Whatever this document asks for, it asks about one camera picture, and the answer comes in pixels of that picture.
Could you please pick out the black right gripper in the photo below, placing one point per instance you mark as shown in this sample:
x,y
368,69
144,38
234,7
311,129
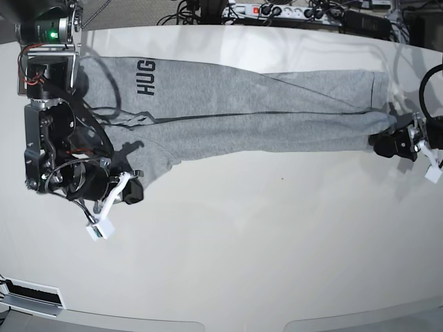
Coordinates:
x,y
91,182

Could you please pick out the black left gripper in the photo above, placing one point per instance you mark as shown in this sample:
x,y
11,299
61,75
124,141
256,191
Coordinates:
x,y
419,136

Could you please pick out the grey t-shirt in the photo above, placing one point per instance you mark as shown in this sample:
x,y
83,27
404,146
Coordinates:
x,y
159,113

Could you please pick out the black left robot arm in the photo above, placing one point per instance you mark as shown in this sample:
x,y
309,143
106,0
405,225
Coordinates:
x,y
427,106

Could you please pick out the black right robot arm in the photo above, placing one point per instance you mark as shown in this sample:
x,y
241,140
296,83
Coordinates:
x,y
68,153

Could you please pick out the black power adapter brick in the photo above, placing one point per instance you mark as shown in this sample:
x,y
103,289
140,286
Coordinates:
x,y
367,25

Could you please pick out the white slotted box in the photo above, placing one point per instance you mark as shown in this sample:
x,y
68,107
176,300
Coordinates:
x,y
32,298

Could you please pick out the white power strip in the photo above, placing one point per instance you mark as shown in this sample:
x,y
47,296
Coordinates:
x,y
320,12

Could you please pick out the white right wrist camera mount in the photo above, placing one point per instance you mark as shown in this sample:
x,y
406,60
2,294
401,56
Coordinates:
x,y
101,227

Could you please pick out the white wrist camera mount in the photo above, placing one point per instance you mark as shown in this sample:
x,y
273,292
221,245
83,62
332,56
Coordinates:
x,y
101,227
434,171

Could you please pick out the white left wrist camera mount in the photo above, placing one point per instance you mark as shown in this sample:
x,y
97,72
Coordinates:
x,y
434,171

